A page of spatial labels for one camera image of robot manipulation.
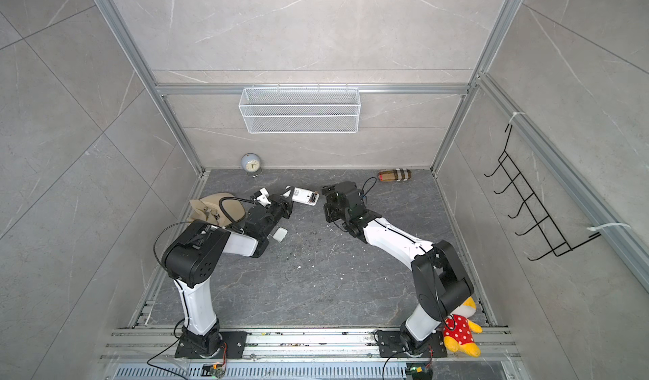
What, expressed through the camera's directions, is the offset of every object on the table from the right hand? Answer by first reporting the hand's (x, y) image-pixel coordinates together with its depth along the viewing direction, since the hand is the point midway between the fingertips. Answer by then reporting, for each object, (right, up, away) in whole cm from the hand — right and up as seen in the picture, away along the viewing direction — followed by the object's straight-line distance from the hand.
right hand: (317, 191), depth 86 cm
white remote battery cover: (-16, -17, +12) cm, 26 cm away
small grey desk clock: (-33, +13, +28) cm, 45 cm away
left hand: (-8, +3, +2) cm, 9 cm away
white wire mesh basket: (-22, +33, +15) cm, 42 cm away
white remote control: (-5, -2, +2) cm, 6 cm away
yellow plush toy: (+42, -40, -14) cm, 59 cm away
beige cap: (-30, -6, -6) cm, 32 cm away
